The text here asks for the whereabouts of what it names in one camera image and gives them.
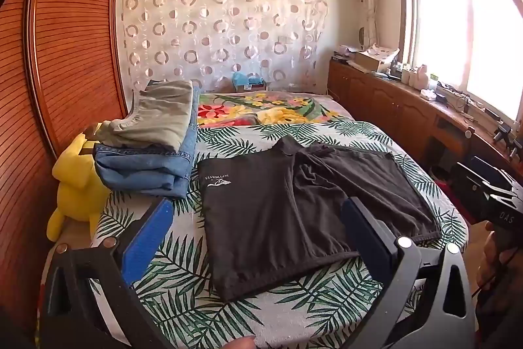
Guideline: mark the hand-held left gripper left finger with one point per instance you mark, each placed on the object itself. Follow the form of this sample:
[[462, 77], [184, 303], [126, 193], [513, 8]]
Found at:
[[147, 242]]

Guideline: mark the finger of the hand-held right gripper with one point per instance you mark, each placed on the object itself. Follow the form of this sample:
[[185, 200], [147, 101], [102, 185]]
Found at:
[[476, 177]]

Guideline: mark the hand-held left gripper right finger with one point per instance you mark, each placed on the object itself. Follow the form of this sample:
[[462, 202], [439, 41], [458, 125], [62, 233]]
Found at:
[[365, 240]]

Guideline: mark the black pants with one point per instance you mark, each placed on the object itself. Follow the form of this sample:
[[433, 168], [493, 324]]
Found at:
[[265, 218]]

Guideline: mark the folded grey pants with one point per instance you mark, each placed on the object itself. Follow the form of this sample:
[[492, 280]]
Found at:
[[163, 116]]

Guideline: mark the person's right hand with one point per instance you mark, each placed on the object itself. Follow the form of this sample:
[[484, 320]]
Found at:
[[488, 263]]

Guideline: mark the person's left hand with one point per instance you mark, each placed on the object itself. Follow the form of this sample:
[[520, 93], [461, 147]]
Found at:
[[242, 344]]

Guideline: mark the grey dumbbell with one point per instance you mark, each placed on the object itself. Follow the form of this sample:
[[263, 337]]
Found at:
[[515, 148], [502, 133]]

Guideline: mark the folded blue jeans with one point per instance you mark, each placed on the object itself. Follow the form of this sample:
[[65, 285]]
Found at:
[[143, 173]]

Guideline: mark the yellow plush toy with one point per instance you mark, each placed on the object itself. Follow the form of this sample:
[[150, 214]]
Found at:
[[77, 189]]

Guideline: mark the white tissue pack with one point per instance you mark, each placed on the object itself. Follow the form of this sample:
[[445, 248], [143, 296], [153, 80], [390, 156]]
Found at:
[[429, 94]]

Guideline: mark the wooden cabinet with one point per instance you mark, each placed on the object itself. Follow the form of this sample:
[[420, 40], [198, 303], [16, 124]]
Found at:
[[380, 103]]

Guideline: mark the leaf print bed sheet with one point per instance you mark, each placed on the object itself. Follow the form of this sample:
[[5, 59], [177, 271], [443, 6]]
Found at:
[[245, 316]]

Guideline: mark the wooden framed window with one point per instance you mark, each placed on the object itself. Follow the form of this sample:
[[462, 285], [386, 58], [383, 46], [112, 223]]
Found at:
[[449, 26]]

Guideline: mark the cardboard box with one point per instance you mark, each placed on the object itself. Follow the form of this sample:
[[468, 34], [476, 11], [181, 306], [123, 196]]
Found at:
[[374, 60]]

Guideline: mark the floral blanket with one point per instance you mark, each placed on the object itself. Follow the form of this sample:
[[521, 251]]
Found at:
[[278, 112]]

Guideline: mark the blue packet box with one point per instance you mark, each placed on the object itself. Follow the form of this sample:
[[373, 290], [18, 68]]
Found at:
[[247, 81]]

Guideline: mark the wooden slatted wardrobe door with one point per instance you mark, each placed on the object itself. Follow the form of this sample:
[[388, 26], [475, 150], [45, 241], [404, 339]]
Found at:
[[69, 26]]

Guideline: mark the circle pattern wall curtain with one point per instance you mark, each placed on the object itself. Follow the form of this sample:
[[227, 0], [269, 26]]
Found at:
[[204, 26]]

